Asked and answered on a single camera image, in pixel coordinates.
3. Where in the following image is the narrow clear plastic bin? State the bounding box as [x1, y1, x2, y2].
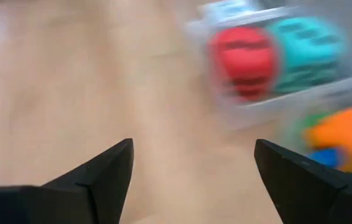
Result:
[188, 0, 292, 29]
[184, 6, 352, 131]

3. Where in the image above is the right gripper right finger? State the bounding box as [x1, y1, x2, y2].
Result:
[253, 138, 350, 224]

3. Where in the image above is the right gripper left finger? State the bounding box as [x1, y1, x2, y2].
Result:
[40, 138, 135, 224]

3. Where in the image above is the orange toy block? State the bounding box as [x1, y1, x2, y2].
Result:
[303, 105, 352, 172]

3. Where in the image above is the small blue toy block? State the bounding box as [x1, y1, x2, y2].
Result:
[307, 147, 345, 168]

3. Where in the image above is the green toy block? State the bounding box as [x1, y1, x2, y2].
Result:
[297, 112, 331, 131]

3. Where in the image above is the red foam die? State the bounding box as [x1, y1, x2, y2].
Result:
[208, 26, 280, 103]

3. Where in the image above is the teal foam die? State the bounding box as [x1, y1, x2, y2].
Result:
[266, 16, 348, 96]

